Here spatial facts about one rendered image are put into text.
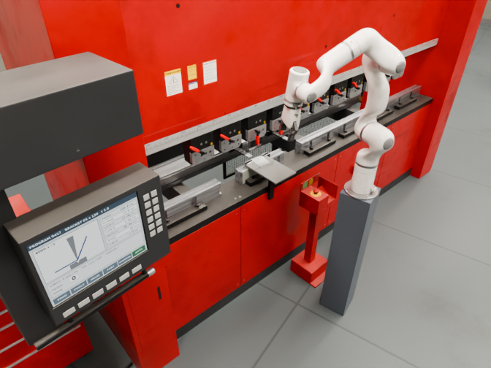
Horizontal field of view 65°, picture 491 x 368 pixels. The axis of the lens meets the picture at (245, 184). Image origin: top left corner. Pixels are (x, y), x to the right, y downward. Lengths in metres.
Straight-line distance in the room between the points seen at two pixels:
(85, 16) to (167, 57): 0.52
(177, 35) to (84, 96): 0.83
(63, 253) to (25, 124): 0.40
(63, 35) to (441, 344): 2.73
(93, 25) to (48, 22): 0.14
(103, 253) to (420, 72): 3.44
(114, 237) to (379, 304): 2.19
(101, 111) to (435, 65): 3.36
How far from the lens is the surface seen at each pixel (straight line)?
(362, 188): 2.24
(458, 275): 3.50
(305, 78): 1.67
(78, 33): 1.41
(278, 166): 2.43
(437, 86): 4.09
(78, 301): 1.40
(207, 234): 2.30
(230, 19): 2.00
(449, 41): 3.98
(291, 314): 2.88
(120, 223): 1.31
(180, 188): 2.47
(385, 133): 2.04
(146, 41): 1.76
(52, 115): 1.08
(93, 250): 1.31
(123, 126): 1.18
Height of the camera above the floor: 2.31
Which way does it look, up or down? 35 degrees down
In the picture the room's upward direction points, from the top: straight up
